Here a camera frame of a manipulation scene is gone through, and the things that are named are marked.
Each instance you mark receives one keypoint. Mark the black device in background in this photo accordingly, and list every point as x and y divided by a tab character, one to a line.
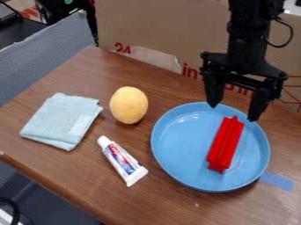
53	10

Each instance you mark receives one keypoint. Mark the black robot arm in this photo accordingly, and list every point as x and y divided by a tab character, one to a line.
250	18

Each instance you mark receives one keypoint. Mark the brown cardboard box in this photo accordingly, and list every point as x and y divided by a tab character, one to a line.
186	27

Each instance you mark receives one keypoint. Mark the light blue folded cloth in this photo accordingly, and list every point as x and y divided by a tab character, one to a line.
61	120

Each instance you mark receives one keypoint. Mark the blue tape strip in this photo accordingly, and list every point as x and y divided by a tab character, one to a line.
277	181

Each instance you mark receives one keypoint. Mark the blue plate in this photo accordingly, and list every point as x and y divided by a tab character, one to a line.
180	138

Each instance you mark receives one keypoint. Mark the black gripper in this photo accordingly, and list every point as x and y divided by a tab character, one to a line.
242	66

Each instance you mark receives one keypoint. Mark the red star-shaped bar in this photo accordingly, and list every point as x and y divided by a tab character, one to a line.
223	146

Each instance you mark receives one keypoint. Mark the white toothpaste tube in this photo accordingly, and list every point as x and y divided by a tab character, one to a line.
127	166

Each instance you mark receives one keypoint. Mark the grey fabric partition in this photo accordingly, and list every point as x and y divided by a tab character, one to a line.
29	59

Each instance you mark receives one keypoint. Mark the yellow round fruit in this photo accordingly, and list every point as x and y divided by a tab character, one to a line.
128	105

